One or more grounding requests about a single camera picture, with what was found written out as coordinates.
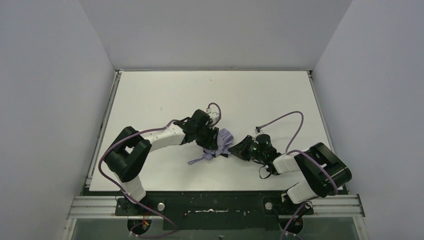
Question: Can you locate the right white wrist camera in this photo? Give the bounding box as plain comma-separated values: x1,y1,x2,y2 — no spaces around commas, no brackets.
254,126,264,135

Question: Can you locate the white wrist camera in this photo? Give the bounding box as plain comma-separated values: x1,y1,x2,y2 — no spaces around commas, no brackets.
254,126,264,135
208,112,221,126

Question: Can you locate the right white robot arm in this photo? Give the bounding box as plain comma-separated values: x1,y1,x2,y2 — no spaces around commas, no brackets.
229,134,352,205

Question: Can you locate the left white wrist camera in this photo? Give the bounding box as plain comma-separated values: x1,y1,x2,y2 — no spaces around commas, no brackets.
208,112,221,126

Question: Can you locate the black and lavender folding umbrella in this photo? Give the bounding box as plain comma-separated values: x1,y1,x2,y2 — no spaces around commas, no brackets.
187,128,234,165

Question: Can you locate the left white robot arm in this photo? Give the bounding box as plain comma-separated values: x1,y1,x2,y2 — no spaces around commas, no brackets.
98,108,221,204

